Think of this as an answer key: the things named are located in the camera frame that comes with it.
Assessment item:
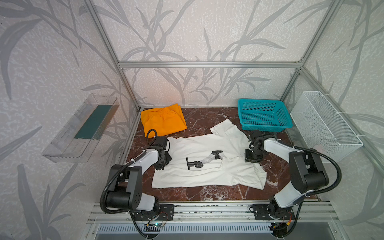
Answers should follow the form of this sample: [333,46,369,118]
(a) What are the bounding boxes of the orange drawstring shorts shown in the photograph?
[141,104,188,137]

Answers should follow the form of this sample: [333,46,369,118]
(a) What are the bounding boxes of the white garment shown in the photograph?
[152,119,267,190]

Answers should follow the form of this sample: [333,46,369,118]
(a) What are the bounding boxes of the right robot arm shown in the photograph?
[245,130,329,214]

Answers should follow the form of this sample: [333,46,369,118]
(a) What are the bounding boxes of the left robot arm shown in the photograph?
[100,137,172,215]

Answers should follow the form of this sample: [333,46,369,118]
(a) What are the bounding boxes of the teal plastic basket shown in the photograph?
[238,99,293,133]

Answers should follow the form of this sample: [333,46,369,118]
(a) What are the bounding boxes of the small circuit board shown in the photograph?
[146,221,166,228]

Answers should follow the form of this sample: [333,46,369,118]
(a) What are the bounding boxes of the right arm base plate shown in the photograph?
[249,203,296,221]

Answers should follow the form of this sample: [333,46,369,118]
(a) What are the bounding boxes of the pink object in wire basket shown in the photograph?
[313,145,327,155]

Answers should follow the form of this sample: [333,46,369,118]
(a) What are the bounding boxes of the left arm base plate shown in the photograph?
[133,204,175,221]

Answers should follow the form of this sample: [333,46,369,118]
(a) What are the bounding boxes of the aluminium mounting rail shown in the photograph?
[87,200,340,224]

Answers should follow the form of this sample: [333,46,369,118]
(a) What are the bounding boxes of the white wire mesh basket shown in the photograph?
[291,91,364,162]

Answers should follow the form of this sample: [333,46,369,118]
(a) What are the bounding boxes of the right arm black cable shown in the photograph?
[257,131,343,238]

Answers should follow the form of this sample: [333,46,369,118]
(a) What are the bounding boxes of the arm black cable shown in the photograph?
[257,131,343,238]
[99,128,163,240]

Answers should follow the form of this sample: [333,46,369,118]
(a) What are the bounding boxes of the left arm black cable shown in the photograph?
[99,128,163,240]

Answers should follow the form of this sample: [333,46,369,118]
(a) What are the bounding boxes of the clear acrylic wall shelf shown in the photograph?
[42,94,120,163]

